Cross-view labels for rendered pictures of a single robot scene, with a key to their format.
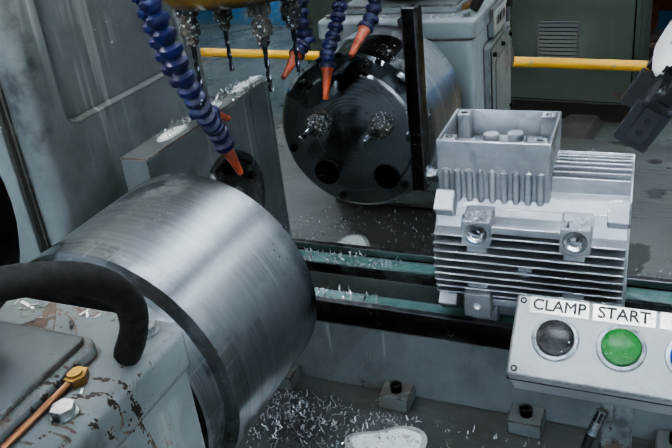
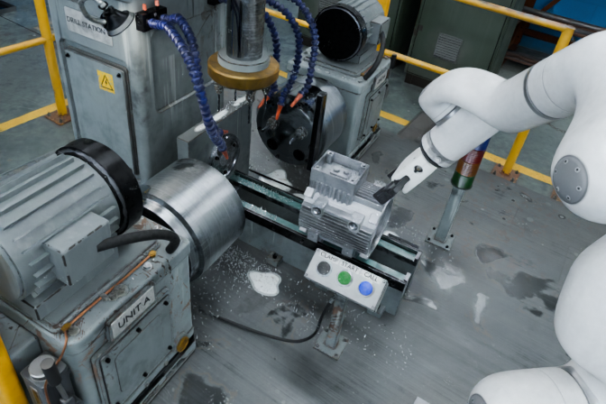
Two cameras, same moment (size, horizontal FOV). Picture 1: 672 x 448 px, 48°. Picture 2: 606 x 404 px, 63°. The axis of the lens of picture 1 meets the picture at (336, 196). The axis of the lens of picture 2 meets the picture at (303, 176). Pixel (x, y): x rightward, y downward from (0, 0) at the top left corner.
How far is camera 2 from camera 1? 0.50 m
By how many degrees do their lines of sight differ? 11
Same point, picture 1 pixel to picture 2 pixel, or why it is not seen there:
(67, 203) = (149, 147)
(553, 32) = (446, 41)
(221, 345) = (202, 242)
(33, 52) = (147, 84)
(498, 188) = (332, 193)
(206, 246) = (205, 201)
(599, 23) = (474, 44)
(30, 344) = not seen: hidden behind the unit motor
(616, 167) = not seen: hidden behind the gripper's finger
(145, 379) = (174, 259)
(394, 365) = (276, 246)
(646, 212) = (422, 194)
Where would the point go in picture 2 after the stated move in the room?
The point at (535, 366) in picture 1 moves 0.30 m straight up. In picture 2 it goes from (314, 276) to (334, 165)
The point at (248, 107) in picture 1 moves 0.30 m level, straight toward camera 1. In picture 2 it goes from (240, 114) to (233, 175)
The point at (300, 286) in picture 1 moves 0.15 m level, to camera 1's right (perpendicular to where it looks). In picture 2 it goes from (239, 218) to (301, 226)
